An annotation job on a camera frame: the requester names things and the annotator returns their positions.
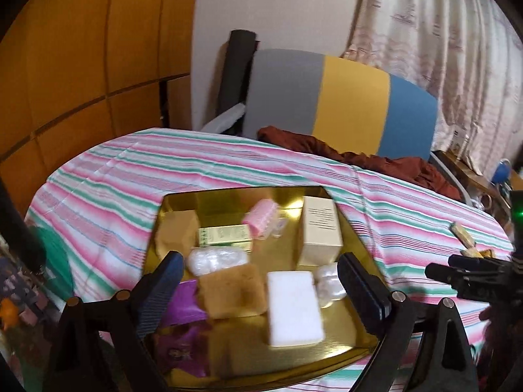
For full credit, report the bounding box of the wooden wardrobe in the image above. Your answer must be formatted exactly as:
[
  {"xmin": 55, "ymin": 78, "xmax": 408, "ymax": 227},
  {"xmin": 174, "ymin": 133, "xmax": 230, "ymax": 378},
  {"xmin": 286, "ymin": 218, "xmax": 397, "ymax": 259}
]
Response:
[{"xmin": 0, "ymin": 0, "xmax": 201, "ymax": 213}]

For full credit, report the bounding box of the pink hair roller pack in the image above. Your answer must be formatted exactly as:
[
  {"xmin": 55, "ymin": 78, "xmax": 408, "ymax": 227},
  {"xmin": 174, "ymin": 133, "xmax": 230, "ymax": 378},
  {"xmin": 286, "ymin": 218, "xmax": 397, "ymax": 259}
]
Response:
[{"xmin": 242, "ymin": 198, "xmax": 279, "ymax": 238}]

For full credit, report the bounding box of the clear plastic bundle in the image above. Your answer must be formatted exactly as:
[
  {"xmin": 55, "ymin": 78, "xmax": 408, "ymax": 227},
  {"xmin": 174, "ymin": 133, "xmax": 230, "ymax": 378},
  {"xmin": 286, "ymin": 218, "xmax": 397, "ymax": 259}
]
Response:
[
  {"xmin": 187, "ymin": 247, "xmax": 248, "ymax": 277},
  {"xmin": 316, "ymin": 263, "xmax": 349, "ymax": 309}
]

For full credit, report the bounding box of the white rectangular block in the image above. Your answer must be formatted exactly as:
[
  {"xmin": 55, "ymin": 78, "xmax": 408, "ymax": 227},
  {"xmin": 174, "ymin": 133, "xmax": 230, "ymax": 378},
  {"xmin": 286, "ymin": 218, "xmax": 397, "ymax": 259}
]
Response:
[{"xmin": 266, "ymin": 270, "xmax": 326, "ymax": 348}]

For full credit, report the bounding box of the reddish brown cloth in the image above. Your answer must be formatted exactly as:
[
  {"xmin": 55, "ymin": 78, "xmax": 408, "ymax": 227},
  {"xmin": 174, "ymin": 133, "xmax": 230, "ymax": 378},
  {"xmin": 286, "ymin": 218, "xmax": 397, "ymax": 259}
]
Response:
[{"xmin": 257, "ymin": 126, "xmax": 462, "ymax": 201}]

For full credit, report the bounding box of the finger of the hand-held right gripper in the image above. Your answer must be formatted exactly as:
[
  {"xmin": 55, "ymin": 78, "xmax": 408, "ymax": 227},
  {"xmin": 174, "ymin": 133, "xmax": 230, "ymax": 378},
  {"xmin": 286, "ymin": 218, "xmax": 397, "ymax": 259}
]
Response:
[
  {"xmin": 448, "ymin": 254, "xmax": 511, "ymax": 273},
  {"xmin": 425, "ymin": 263, "xmax": 511, "ymax": 300}
]

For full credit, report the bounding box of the colourful printed cloth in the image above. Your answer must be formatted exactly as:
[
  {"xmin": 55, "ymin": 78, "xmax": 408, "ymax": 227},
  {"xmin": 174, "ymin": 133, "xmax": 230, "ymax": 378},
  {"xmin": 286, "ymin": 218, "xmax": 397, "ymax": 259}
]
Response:
[{"xmin": 0, "ymin": 253, "xmax": 58, "ymax": 335}]

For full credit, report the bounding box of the pale patterned curtain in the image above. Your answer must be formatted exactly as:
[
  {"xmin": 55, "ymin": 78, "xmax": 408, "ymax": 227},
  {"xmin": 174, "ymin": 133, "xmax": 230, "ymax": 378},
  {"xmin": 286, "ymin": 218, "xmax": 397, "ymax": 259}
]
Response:
[{"xmin": 341, "ymin": 0, "xmax": 523, "ymax": 172}]

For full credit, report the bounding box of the small green printed box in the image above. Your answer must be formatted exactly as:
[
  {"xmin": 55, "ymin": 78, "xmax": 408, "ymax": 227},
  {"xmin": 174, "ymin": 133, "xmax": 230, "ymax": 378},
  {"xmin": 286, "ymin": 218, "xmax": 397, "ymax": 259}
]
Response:
[{"xmin": 198, "ymin": 224, "xmax": 254, "ymax": 254}]

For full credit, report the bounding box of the purple foil packet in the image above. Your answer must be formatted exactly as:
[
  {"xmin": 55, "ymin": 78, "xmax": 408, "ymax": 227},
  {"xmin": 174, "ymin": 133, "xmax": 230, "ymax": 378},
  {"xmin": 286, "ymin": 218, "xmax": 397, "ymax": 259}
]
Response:
[{"xmin": 159, "ymin": 280, "xmax": 210, "ymax": 328}]

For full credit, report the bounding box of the blue cup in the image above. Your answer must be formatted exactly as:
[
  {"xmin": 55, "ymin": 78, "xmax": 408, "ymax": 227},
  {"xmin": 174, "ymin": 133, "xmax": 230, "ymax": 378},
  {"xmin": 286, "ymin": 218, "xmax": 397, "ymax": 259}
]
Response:
[{"xmin": 490, "ymin": 158, "xmax": 511, "ymax": 184}]

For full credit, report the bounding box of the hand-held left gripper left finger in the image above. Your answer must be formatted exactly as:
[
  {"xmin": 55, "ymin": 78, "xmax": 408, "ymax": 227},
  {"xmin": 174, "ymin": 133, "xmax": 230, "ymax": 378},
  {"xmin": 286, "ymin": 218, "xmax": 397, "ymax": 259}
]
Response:
[{"xmin": 48, "ymin": 251, "xmax": 185, "ymax": 392}]

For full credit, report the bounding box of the black rolled mat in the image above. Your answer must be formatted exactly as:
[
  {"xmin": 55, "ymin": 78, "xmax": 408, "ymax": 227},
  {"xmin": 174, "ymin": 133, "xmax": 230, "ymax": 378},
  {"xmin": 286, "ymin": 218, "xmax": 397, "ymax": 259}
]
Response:
[{"xmin": 216, "ymin": 29, "xmax": 260, "ymax": 115}]

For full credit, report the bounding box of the white labelled box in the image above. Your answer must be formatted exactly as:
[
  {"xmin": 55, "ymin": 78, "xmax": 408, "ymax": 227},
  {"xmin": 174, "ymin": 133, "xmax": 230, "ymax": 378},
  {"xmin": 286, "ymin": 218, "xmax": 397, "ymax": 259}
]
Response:
[{"xmin": 451, "ymin": 126, "xmax": 470, "ymax": 152}]

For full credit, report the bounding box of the wooden nightstand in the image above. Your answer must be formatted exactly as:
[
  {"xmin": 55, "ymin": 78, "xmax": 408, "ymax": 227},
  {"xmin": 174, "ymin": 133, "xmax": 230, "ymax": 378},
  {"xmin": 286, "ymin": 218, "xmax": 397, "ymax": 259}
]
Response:
[{"xmin": 433, "ymin": 151, "xmax": 511, "ymax": 213}]

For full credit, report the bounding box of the person's right hand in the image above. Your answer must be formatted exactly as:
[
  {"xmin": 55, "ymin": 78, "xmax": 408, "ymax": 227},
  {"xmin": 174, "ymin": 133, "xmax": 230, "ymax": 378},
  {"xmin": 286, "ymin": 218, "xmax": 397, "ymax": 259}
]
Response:
[{"xmin": 478, "ymin": 306, "xmax": 523, "ymax": 388}]

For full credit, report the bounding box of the gold metal tin tray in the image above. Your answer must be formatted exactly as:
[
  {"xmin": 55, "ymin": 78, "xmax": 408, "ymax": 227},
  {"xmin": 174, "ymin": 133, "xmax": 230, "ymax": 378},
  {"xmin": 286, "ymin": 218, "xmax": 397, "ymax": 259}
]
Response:
[{"xmin": 141, "ymin": 186, "xmax": 387, "ymax": 388}]

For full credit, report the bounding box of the tall cream box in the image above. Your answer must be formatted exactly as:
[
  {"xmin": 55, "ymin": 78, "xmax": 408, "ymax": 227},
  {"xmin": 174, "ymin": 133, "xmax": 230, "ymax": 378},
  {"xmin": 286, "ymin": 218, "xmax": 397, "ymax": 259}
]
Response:
[{"xmin": 297, "ymin": 196, "xmax": 344, "ymax": 269}]

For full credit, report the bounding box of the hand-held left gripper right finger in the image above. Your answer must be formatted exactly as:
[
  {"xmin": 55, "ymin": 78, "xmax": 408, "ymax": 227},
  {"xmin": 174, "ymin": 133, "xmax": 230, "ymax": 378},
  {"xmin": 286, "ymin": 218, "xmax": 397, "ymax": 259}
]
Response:
[{"xmin": 337, "ymin": 253, "xmax": 479, "ymax": 392}]

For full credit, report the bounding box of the tan cardboard box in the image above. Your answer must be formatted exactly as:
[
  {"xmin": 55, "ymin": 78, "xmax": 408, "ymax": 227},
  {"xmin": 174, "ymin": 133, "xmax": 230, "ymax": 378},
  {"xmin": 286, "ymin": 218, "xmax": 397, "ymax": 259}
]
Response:
[{"xmin": 156, "ymin": 210, "xmax": 201, "ymax": 263}]

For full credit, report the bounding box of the brown fuzzy sponge pad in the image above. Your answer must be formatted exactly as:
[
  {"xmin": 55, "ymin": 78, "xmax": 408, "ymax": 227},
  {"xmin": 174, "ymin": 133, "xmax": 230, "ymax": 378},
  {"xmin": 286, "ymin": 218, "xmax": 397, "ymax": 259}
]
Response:
[{"xmin": 199, "ymin": 263, "xmax": 269, "ymax": 320}]

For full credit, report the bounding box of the striped bedsheet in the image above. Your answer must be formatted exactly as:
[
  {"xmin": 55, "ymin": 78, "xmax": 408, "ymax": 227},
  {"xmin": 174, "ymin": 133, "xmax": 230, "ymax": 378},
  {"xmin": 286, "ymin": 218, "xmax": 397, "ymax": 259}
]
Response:
[{"xmin": 25, "ymin": 127, "xmax": 515, "ymax": 392}]

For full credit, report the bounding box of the grey yellow blue headboard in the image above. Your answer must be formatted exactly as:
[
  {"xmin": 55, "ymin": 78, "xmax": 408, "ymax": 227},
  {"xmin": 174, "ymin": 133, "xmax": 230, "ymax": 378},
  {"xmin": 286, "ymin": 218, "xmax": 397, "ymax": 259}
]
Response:
[{"xmin": 243, "ymin": 48, "xmax": 439, "ymax": 160}]

